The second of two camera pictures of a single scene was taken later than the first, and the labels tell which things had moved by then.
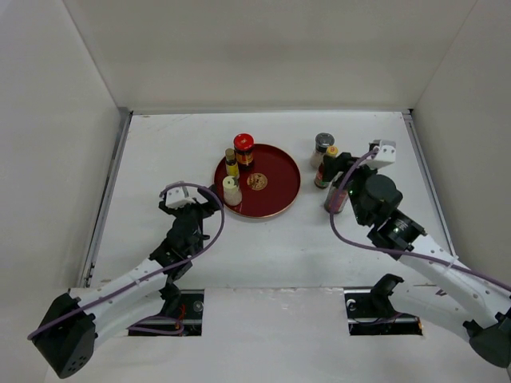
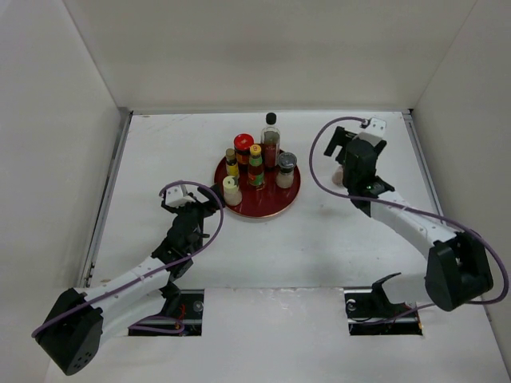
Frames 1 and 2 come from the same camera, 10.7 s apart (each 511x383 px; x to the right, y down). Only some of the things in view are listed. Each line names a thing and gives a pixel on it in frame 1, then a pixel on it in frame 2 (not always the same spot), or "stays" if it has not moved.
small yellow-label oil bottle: (231, 165) stays
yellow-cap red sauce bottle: (326, 168) to (255, 176)
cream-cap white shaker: (231, 192) stays
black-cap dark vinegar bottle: (335, 200) to (271, 142)
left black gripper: (206, 208) stays
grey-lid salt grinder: (322, 141) to (286, 163)
